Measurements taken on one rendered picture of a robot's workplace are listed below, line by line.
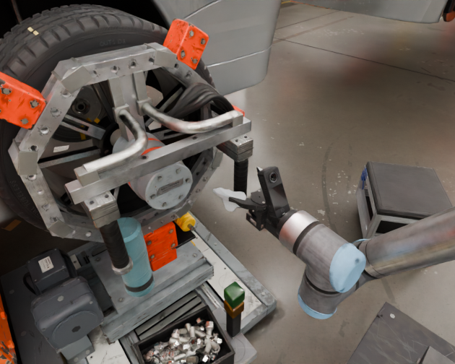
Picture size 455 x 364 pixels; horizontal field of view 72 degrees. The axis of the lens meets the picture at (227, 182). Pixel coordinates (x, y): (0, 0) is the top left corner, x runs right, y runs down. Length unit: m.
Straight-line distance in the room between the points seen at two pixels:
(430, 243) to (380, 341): 0.62
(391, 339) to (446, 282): 0.73
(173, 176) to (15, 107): 0.34
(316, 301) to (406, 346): 0.57
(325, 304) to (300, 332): 0.77
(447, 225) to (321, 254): 0.22
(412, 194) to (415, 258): 1.06
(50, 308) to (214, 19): 1.15
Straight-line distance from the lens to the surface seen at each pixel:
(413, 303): 1.76
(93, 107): 1.25
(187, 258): 1.40
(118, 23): 0.83
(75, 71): 0.73
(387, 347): 1.24
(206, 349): 0.84
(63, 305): 1.19
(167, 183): 0.75
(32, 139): 0.76
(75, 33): 0.81
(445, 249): 0.66
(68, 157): 0.92
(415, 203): 1.70
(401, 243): 0.71
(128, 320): 1.36
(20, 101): 0.73
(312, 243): 0.66
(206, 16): 1.31
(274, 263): 1.67
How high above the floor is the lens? 1.34
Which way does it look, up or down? 39 degrees down
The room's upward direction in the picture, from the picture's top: straight up
